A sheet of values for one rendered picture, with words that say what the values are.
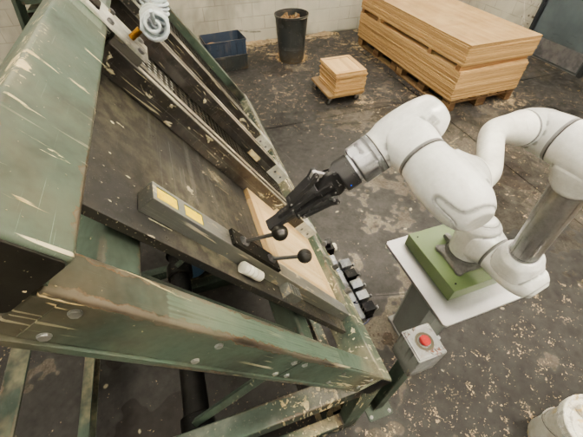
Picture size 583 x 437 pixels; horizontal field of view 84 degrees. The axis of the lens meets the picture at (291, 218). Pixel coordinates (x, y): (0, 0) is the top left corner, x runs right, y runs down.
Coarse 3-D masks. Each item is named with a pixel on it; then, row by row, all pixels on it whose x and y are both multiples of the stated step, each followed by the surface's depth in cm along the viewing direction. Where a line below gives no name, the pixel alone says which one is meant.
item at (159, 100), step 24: (120, 24) 76; (120, 48) 76; (144, 48) 82; (120, 72) 79; (144, 72) 82; (144, 96) 85; (168, 96) 87; (168, 120) 92; (192, 120) 94; (192, 144) 100; (216, 144) 102; (240, 168) 112; (264, 192) 124
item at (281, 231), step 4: (276, 228) 72; (280, 228) 72; (284, 228) 72; (272, 232) 72; (276, 232) 72; (280, 232) 72; (284, 232) 72; (240, 236) 78; (260, 236) 75; (264, 236) 75; (268, 236) 74; (272, 236) 73; (276, 236) 72; (280, 236) 72; (284, 236) 72; (244, 240) 77; (248, 240) 77; (252, 240) 76; (256, 240) 76; (280, 240) 73; (244, 244) 77; (248, 244) 78
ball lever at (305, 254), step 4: (300, 252) 81; (304, 252) 80; (308, 252) 80; (268, 256) 86; (272, 256) 86; (280, 256) 86; (284, 256) 85; (288, 256) 84; (292, 256) 83; (296, 256) 83; (300, 256) 80; (304, 256) 80; (308, 256) 80; (272, 260) 86; (276, 260) 87; (300, 260) 81; (304, 260) 80; (308, 260) 81
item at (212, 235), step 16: (144, 192) 60; (144, 208) 59; (160, 208) 60; (192, 208) 68; (176, 224) 64; (192, 224) 65; (208, 224) 70; (208, 240) 70; (224, 240) 72; (224, 256) 76; (240, 256) 78; (272, 272) 88; (288, 272) 96; (304, 288) 100; (320, 304) 112; (336, 304) 120
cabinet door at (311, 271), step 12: (252, 192) 122; (252, 204) 114; (264, 204) 126; (252, 216) 111; (264, 216) 117; (264, 228) 108; (288, 228) 136; (264, 240) 103; (276, 240) 113; (288, 240) 126; (300, 240) 143; (276, 252) 104; (288, 252) 116; (312, 252) 147; (288, 264) 107; (300, 264) 120; (312, 264) 136; (300, 276) 111; (312, 276) 125; (324, 276) 141; (324, 288) 130
